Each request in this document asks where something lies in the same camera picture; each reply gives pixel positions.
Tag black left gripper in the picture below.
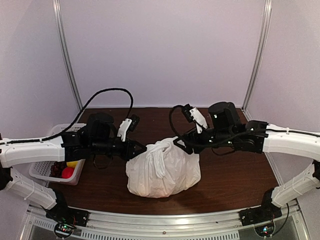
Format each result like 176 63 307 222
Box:
90 136 147 161

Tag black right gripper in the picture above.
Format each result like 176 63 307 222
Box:
173 126 236 155

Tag white plastic bag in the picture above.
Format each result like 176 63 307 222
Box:
125 137 201 198

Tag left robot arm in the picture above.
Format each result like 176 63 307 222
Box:
0 112 147 225

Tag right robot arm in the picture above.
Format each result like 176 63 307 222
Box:
169 101 320 226

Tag yellow fruit lower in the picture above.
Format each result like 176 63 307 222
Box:
66 161 78 169

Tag red fruit lower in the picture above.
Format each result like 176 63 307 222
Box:
61 167 75 179

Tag dark purple grapes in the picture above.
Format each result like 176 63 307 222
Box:
49 162 67 178

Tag white perforated plastic basket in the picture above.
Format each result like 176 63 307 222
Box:
28 123 86 186

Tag left circuit board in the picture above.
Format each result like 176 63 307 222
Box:
53 223 75 239

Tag circuit board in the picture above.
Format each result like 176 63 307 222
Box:
53 223 75 239
254 223 275 238

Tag right circuit board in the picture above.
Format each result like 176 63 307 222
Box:
254 223 275 238

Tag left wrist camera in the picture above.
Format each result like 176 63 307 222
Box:
117 114 140 142

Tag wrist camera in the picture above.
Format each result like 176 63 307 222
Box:
182 104 208 134
117 114 140 142

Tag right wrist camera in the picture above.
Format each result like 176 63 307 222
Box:
182 104 208 134

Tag black left cable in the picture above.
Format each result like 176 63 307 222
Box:
4 87 134 145

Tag front aluminium rail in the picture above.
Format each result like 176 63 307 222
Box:
26 196 301 240

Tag right aluminium frame post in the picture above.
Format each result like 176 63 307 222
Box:
241 0 272 112

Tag aluminium frame post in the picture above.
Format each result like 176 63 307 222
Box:
52 0 83 110
241 0 272 112

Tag left aluminium frame post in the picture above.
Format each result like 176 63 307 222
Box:
52 0 83 110

